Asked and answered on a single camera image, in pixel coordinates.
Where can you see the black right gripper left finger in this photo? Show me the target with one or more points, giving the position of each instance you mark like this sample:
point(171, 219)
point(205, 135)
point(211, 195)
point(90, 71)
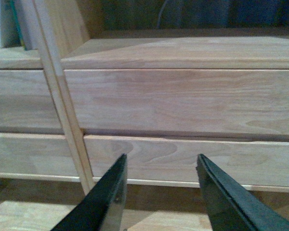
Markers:
point(102, 208)

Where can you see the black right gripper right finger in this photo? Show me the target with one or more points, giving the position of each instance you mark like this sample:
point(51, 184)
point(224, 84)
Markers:
point(230, 206)

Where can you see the light wooden bookshelf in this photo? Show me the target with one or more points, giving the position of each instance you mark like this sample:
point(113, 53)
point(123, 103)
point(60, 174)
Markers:
point(159, 80)

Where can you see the thin grey booklet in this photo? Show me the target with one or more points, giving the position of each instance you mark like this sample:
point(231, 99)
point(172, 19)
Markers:
point(26, 19)

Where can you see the white spine book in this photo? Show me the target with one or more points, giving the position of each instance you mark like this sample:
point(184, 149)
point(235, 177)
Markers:
point(8, 31)

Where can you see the green cover book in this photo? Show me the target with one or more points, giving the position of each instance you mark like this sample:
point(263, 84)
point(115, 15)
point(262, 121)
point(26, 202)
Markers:
point(18, 28)

